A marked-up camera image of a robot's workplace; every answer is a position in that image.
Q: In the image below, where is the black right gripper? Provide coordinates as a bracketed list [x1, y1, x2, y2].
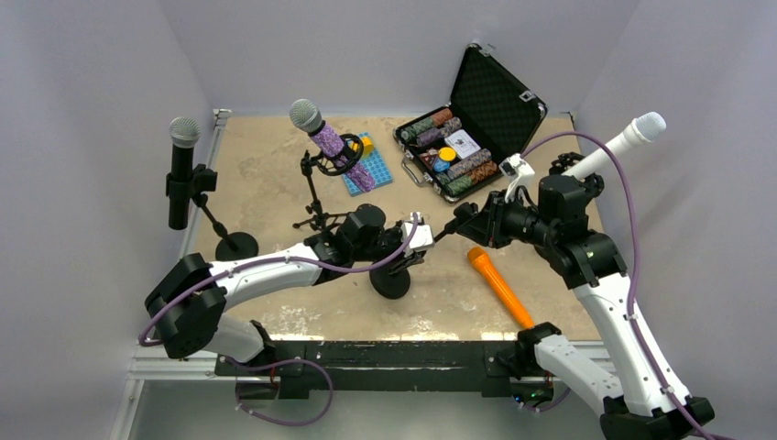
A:
[457, 189, 555, 248]

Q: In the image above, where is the black round-base mic stand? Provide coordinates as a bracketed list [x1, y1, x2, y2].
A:
[369, 219, 456, 300]

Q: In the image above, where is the orange microphone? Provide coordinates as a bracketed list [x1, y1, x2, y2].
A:
[466, 247, 535, 329]

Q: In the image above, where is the black tripod shock-mount stand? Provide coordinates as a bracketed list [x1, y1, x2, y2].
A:
[292, 132, 366, 235]

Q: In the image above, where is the purple glitter microphone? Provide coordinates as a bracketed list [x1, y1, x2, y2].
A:
[289, 99, 376, 193]

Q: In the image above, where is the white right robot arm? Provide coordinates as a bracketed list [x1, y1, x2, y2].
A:
[446, 175, 715, 439]

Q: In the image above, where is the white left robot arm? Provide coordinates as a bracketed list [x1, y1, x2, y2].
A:
[138, 204, 434, 375]

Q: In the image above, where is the black round-base stand left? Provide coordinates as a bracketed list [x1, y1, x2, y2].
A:
[165, 165, 260, 262]

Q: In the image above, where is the white microphone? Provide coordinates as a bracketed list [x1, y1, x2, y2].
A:
[598, 112, 666, 171]

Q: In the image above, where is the black microphone silver grille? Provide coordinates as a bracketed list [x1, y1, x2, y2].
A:
[166, 116, 202, 230]

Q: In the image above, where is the black poker chip case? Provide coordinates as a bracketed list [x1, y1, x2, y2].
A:
[393, 43, 548, 204]

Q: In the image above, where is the yellow lego brick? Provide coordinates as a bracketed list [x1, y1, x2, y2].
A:
[360, 136, 375, 157]

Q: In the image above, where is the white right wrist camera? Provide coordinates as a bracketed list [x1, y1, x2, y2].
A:
[498, 153, 535, 203]

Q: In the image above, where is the black shock-mount stand right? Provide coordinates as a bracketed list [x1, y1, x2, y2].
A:
[549, 150, 609, 198]

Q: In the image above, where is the black table front rail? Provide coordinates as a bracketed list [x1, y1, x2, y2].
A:
[214, 340, 563, 406]

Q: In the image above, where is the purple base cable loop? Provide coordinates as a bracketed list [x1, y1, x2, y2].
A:
[224, 356, 335, 427]

